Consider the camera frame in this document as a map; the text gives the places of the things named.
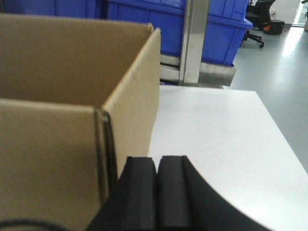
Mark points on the brown EcoFlow cardboard box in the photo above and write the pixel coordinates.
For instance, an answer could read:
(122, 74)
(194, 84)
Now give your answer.
(77, 98)

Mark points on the blue plastic bin left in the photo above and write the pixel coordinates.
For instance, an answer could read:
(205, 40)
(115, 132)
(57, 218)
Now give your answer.
(62, 8)

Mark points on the black office chair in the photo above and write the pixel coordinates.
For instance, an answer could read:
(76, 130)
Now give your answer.
(259, 16)

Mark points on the blue plastic bin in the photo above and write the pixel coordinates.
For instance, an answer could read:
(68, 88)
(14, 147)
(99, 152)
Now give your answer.
(226, 25)
(62, 8)

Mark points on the blue plastic bin right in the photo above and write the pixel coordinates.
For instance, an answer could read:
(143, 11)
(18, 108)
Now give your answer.
(226, 25)

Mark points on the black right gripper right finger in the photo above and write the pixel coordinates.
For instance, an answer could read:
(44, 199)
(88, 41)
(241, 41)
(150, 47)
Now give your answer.
(186, 202)

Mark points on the stainless steel shelf rack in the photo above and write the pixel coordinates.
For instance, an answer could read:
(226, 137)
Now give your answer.
(189, 70)

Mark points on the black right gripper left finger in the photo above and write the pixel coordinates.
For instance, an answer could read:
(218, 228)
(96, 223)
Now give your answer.
(131, 205)

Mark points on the black and orange device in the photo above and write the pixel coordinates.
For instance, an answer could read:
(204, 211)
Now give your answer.
(274, 28)

